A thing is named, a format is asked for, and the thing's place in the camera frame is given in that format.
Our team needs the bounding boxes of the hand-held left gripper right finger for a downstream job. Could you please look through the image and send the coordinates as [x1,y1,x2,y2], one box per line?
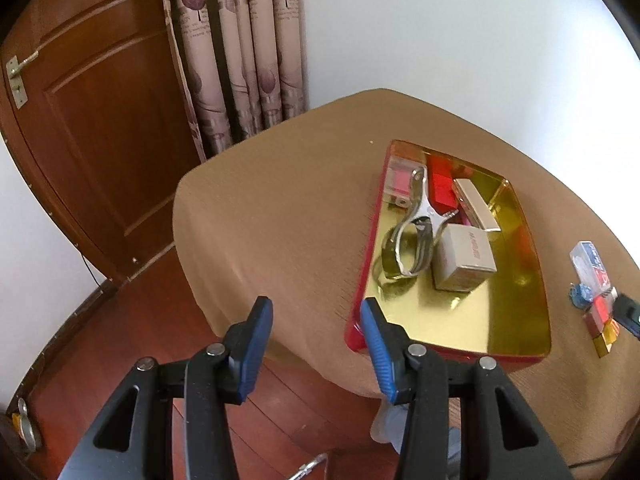
[360,297,574,480]

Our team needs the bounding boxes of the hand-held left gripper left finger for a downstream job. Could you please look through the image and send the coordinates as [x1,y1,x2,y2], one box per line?
[57,296,274,480]

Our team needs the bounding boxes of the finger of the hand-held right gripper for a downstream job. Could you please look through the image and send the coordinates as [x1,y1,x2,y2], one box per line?
[615,296,640,339]

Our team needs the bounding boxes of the small red white box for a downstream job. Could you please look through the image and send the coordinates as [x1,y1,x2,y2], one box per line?
[584,290,619,336]

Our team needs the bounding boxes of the clear plastic box blue red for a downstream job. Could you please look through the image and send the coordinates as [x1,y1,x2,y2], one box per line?
[570,241,616,289]

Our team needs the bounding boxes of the red tin box gold inside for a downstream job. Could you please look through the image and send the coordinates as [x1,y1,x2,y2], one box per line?
[344,139,552,367]

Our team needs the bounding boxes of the small beige cardboard box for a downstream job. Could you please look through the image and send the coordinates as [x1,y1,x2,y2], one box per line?
[432,223,498,292]

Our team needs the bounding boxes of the silver metal clip tool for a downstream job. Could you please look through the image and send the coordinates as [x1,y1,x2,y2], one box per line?
[382,167,462,279]

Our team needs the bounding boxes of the long gold box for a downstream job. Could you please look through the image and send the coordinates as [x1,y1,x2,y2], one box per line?
[452,178,502,234]

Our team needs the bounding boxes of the clear pink plastic box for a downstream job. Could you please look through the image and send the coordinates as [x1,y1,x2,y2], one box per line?
[384,157,427,207]

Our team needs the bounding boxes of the red rectangular block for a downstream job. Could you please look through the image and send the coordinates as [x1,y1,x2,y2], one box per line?
[427,155,462,212]

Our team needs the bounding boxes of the person's leg blue jeans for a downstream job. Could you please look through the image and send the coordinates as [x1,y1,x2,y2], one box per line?
[370,400,466,480]

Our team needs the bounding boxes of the brown tablecloth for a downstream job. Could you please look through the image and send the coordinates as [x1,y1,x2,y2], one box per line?
[172,88,640,467]

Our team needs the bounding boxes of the silver metal object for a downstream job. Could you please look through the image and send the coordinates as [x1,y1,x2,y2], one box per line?
[12,399,44,454]

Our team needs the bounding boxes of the brown wooden door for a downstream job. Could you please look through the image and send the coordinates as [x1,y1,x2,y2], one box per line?
[0,0,207,288]

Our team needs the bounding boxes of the beige leaf print curtain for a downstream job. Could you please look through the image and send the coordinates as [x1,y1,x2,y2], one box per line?
[157,0,312,162]

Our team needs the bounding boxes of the black cable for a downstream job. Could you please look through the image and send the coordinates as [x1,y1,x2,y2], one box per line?
[80,252,122,294]

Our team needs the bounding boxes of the brass door handle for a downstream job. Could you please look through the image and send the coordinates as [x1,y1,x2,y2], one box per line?
[5,50,40,110]

